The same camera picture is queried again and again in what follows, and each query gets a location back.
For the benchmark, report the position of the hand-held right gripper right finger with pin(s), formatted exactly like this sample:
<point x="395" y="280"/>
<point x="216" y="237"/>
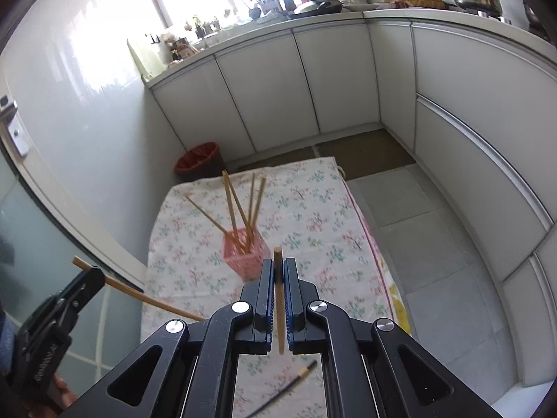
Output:
<point x="288" y="313"/>

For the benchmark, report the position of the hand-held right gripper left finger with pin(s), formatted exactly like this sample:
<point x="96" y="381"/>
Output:
<point x="271" y="313"/>

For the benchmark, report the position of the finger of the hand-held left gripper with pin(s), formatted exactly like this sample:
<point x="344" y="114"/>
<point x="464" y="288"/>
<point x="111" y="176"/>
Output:
<point x="87" y="287"/>

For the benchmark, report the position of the wooden chopstick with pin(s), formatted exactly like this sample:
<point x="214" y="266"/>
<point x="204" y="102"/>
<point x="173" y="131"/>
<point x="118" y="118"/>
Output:
<point x="228" y="204"/>
<point x="260" y="200"/>
<point x="252" y="196"/>
<point x="206" y="217"/>
<point x="130" y="289"/>
<point x="278" y="257"/>
<point x="239" y="203"/>

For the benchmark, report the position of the pink plastic basket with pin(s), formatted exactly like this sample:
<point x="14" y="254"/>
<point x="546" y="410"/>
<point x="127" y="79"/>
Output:
<point x="250" y="265"/>

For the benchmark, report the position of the person's left forearm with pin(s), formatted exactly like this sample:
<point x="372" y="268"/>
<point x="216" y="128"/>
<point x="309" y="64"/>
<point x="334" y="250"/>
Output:
<point x="6" y="344"/>

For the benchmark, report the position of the person's left hand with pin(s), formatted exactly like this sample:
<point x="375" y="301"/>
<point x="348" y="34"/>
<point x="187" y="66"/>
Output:
<point x="64" y="394"/>

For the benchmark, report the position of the white framed glass door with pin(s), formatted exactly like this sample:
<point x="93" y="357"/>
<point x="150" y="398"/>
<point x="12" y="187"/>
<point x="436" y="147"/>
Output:
<point x="39" y="244"/>

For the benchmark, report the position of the black chopstick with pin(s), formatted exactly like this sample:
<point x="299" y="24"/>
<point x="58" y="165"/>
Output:
<point x="287" y="389"/>

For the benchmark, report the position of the floral tablecloth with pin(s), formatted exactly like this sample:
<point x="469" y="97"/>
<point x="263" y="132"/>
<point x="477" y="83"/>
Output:
<point x="313" y="226"/>

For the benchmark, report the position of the red plastic bin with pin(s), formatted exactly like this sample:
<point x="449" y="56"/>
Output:
<point x="196" y="161"/>

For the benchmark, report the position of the white cutting board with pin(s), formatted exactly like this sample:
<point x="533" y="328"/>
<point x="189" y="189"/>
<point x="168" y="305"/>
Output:
<point x="143" y="59"/>

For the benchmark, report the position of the white kitchen cabinets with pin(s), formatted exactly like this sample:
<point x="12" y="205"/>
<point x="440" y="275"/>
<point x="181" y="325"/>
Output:
<point x="339" y="74"/>

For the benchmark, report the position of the group of small bottles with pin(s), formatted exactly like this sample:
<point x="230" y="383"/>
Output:
<point x="182" y="45"/>

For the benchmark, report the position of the black pan with lid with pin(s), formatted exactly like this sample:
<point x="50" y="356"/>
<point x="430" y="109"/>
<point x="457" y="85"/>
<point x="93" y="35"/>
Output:
<point x="317" y="8"/>

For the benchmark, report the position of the dark utensil holder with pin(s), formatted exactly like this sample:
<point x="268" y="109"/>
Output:
<point x="265" y="6"/>

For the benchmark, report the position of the white plate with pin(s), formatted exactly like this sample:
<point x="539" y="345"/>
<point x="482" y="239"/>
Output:
<point x="361" y="7"/>

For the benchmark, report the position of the white kitchen countertop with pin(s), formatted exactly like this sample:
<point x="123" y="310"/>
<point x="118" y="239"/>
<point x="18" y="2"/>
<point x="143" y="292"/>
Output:
<point x="435" y="16"/>

